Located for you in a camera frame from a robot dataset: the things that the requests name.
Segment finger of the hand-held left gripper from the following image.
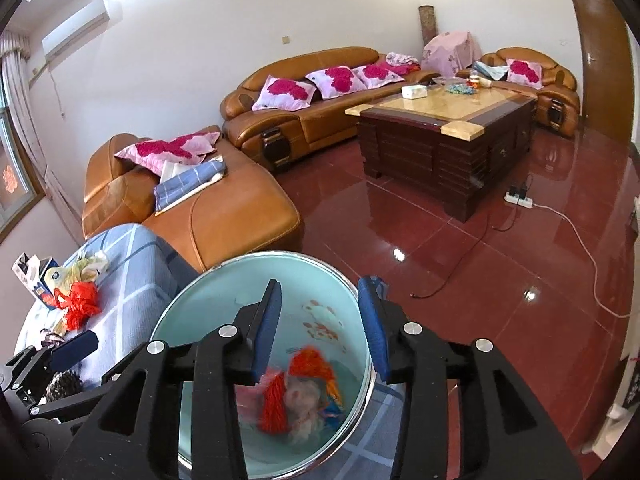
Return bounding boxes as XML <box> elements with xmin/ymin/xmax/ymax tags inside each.
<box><xmin>48</xmin><ymin>330</ymin><xmax>99</xmax><ymax>371</ymax></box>
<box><xmin>30</xmin><ymin>367</ymin><xmax>126</xmax><ymax>426</ymax></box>

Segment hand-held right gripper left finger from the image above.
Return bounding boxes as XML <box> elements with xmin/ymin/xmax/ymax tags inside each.
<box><xmin>52</xmin><ymin>279</ymin><xmax>283</xmax><ymax>480</ymax></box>

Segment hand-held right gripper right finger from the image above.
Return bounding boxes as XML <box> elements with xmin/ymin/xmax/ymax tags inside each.
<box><xmin>357</xmin><ymin>275</ymin><xmax>583</xmax><ymax>480</ymax></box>

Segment red plastic bag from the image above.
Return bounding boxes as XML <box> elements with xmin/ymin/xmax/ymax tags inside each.
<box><xmin>54</xmin><ymin>280</ymin><xmax>101</xmax><ymax>332</ymax></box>

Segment orange plastic bag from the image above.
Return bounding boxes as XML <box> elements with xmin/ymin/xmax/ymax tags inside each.
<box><xmin>257</xmin><ymin>347</ymin><xmax>346</xmax><ymax>436</ymax></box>

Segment light blue trash bin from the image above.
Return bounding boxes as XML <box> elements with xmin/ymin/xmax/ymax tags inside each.
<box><xmin>150</xmin><ymin>250</ymin><xmax>373</xmax><ymax>480</ymax></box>

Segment blue printed box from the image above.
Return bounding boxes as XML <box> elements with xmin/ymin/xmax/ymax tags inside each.
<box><xmin>32</xmin><ymin>257</ymin><xmax>63</xmax><ymax>311</ymax></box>

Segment yellow plastic bag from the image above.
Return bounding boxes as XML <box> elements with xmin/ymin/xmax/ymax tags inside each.
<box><xmin>52</xmin><ymin>257</ymin><xmax>108</xmax><ymax>291</ymax></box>

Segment white crumpled tissue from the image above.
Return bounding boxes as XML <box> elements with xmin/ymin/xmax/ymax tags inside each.
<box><xmin>282</xmin><ymin>377</ymin><xmax>331</xmax><ymax>443</ymax></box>

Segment white crumpled plastic bag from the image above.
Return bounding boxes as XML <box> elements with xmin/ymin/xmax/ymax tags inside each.
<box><xmin>75</xmin><ymin>249</ymin><xmax>110</xmax><ymax>281</ymax></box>

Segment blue checked tablecloth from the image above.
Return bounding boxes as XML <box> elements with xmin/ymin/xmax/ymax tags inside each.
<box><xmin>15</xmin><ymin>223</ymin><xmax>201</xmax><ymax>396</ymax></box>

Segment brown leather chaise sofa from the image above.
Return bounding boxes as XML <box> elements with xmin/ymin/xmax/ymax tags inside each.
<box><xmin>82</xmin><ymin>125</ymin><xmax>303</xmax><ymax>273</ymax></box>

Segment blue checked folded sheet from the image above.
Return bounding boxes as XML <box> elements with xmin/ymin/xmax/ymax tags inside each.
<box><xmin>154</xmin><ymin>157</ymin><xmax>228</xmax><ymax>213</ymax></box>

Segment dark wooden coffee table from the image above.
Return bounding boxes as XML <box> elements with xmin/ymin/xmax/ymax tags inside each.
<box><xmin>345</xmin><ymin>80</ymin><xmax>537</xmax><ymax>224</ymax></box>

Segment white folded cloth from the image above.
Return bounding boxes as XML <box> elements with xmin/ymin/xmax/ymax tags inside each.
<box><xmin>159</xmin><ymin>160</ymin><xmax>191</xmax><ymax>183</ymax></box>

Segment white power strip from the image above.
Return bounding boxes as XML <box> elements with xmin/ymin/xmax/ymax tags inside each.
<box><xmin>504</xmin><ymin>187</ymin><xmax>535</xmax><ymax>209</ymax></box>

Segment window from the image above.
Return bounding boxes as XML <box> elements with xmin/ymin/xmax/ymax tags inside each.
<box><xmin>0</xmin><ymin>80</ymin><xmax>47</xmax><ymax>241</ymax></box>

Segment large pink floral pillow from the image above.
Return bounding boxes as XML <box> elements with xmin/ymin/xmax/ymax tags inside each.
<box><xmin>114</xmin><ymin>131</ymin><xmax>222</xmax><ymax>177</ymax></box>

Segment long brown leather sofa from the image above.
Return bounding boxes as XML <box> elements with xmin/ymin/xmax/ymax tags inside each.
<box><xmin>221</xmin><ymin>46</ymin><xmax>441</xmax><ymax>171</ymax></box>

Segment pale curtain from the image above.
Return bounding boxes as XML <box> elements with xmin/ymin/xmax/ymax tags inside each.
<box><xmin>0</xmin><ymin>30</ymin><xmax>88</xmax><ymax>241</ymax></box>

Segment pink folded clothes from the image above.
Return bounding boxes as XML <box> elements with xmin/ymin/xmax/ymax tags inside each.
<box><xmin>384</xmin><ymin>52</ymin><xmax>422</xmax><ymax>75</ymax></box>

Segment blue white cloth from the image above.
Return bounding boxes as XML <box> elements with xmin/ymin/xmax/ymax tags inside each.
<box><xmin>472</xmin><ymin>60</ymin><xmax>508</xmax><ymax>81</ymax></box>

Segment pink cloth covered appliance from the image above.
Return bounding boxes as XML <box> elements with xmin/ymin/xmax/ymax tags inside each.
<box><xmin>421</xmin><ymin>31</ymin><xmax>483</xmax><ymax>75</ymax></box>

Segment brown leather armchair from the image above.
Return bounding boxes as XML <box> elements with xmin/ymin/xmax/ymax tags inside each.
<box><xmin>456</xmin><ymin>47</ymin><xmax>582</xmax><ymax>138</ymax></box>

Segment rolled bamboo mat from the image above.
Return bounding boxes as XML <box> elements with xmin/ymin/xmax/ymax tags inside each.
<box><xmin>418</xmin><ymin>5</ymin><xmax>437</xmax><ymax>46</ymax></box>

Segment white air conditioner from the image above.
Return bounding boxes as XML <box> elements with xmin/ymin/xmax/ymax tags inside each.
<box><xmin>41</xmin><ymin>0</ymin><xmax>110</xmax><ymax>58</ymax></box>

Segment brown wooden door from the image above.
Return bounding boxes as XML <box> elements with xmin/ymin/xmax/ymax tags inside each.
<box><xmin>566</xmin><ymin>0</ymin><xmax>637</xmax><ymax>146</ymax></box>

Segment black cable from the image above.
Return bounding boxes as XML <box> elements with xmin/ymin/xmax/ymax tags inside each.
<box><xmin>410</xmin><ymin>180</ymin><xmax>533</xmax><ymax>301</ymax></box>

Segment white power cable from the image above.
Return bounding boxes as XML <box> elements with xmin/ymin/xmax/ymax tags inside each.
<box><xmin>530</xmin><ymin>202</ymin><xmax>631</xmax><ymax>319</ymax></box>

